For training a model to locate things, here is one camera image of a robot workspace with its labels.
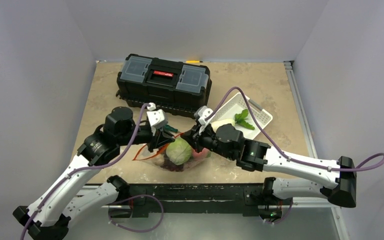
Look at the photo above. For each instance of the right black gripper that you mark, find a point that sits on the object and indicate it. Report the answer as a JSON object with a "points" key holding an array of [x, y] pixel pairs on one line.
{"points": [[196, 136]]}

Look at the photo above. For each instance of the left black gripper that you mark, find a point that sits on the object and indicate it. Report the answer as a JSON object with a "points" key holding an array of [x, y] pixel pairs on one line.
{"points": [[158, 138]]}

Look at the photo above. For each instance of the green toy cabbage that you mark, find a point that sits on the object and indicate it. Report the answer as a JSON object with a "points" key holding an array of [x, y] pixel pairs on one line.
{"points": [[179, 151]]}

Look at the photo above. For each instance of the clear orange-zip bag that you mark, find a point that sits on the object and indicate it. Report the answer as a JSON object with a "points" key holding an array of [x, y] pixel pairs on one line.
{"points": [[158, 156]]}

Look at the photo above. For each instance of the pink toy peach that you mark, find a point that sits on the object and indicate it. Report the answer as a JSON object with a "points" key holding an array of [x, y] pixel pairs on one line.
{"points": [[200, 155]]}

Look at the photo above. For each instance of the dark red toy grapes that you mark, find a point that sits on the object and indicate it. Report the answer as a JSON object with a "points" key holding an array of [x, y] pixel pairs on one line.
{"points": [[170, 166]]}

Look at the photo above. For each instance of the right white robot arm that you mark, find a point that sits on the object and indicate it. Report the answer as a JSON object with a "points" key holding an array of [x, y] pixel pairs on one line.
{"points": [[315, 178]]}

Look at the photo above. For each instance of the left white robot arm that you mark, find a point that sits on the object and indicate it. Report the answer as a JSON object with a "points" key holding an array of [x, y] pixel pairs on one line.
{"points": [[54, 212]]}

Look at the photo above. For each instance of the white toy radish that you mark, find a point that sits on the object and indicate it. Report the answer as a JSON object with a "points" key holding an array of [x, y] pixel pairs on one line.
{"points": [[219, 123]]}

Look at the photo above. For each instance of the black plastic toolbox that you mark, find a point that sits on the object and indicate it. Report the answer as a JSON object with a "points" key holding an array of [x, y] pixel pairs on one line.
{"points": [[176, 87]]}

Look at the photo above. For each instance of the green toy leaf vegetable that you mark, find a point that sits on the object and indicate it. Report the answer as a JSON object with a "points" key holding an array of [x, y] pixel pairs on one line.
{"points": [[241, 119]]}

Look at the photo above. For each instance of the white perforated plastic basket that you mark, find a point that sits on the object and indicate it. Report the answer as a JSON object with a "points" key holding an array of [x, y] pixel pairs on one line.
{"points": [[258, 112]]}

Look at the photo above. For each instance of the yellow object behind toolbox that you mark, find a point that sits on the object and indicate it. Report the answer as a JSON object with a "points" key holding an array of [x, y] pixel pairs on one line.
{"points": [[193, 61]]}

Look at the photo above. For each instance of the green handle screwdriver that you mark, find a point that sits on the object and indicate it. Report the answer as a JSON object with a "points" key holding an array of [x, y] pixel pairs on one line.
{"points": [[171, 129]]}

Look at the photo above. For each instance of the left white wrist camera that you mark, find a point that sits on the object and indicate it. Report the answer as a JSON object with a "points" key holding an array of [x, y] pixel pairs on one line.
{"points": [[157, 117]]}

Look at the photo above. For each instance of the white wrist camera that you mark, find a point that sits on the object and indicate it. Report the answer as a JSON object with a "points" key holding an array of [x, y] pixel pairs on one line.
{"points": [[157, 117], [203, 116]]}

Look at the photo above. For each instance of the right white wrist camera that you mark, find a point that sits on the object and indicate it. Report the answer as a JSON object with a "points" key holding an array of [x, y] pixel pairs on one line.
{"points": [[203, 116]]}

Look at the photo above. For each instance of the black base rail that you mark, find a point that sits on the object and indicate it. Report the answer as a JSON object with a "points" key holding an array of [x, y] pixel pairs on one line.
{"points": [[247, 199]]}

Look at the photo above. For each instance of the aluminium frame rail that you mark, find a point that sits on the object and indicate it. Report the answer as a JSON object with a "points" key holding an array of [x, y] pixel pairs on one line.
{"points": [[338, 223]]}

